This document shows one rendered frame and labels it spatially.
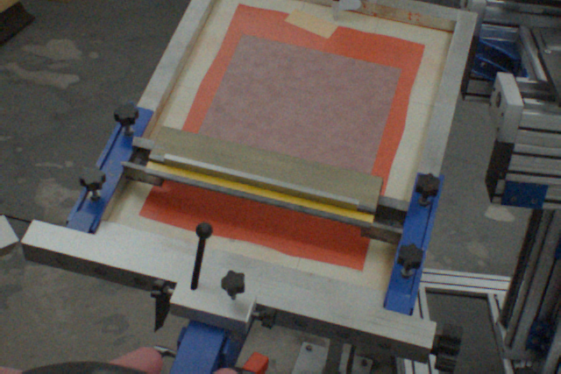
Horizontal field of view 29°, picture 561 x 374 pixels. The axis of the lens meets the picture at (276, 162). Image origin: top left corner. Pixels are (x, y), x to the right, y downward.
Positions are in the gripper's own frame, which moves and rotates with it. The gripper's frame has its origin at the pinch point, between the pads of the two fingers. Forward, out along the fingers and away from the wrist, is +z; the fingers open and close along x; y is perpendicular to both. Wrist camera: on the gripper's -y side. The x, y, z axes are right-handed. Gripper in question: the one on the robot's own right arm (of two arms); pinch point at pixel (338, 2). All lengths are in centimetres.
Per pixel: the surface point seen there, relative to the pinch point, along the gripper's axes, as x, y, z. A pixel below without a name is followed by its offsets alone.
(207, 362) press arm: -97, 2, -6
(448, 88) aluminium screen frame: -22.1, 27.2, -2.7
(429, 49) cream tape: -8.2, 21.5, 0.6
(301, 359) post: -10, 3, 128
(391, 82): -20.4, 15.9, 0.8
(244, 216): -62, -2, 2
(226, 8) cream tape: -9.2, -22.5, 0.6
